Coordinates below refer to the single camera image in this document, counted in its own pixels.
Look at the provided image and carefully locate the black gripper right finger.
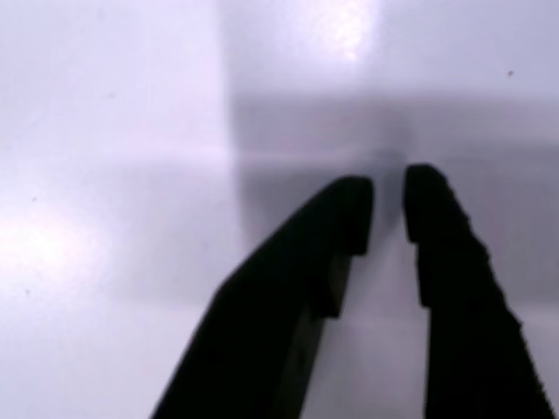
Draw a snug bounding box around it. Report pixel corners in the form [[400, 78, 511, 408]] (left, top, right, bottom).
[[402, 163, 556, 419]]

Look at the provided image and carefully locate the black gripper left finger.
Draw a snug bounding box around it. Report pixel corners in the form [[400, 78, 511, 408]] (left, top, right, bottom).
[[148, 175, 375, 419]]

